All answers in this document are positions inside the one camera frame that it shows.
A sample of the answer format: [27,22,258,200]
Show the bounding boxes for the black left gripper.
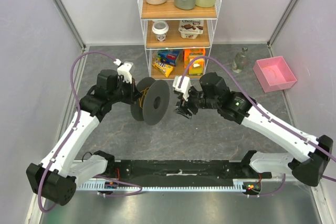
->
[109,76,142,105]

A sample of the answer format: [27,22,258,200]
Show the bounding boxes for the yellow cable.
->
[138,87,151,110]

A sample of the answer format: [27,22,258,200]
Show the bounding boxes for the black cable spool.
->
[131,77,170,125]

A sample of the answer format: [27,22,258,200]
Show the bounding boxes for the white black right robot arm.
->
[173,72,333,187]

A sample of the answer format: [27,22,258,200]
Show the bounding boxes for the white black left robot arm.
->
[26,64,140,207]

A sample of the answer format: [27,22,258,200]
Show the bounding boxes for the yellow M&M candy bag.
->
[151,60,174,79]

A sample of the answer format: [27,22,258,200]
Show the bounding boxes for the yellow green sponge pack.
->
[188,58,205,76]

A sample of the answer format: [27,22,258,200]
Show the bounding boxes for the blue snack box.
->
[157,49,181,67]

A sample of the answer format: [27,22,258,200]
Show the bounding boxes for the orange snack box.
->
[183,48,206,68]

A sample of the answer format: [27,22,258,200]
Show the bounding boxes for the white yogurt cup with lid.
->
[152,20,169,42]

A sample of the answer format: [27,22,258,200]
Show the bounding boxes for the clear glass bottle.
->
[232,47,248,73]

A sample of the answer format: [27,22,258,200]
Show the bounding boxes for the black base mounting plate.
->
[105,159,272,187]

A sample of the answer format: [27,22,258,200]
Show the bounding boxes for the Chobani yogurt tub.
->
[178,19,204,39]

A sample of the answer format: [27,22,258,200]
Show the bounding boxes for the pink plastic bin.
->
[253,56,297,93]

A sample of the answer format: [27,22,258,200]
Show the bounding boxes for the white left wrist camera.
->
[113,59,134,84]

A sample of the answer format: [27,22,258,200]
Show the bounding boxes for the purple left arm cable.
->
[37,51,143,213]

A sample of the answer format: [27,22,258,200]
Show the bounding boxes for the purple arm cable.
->
[37,51,143,213]
[178,56,336,198]

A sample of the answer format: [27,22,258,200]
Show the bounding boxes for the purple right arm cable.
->
[178,56,336,198]

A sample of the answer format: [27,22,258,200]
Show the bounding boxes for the white wire wooden shelf rack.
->
[138,0,222,80]

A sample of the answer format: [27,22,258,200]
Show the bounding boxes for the slotted cable duct rail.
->
[77,179,261,193]

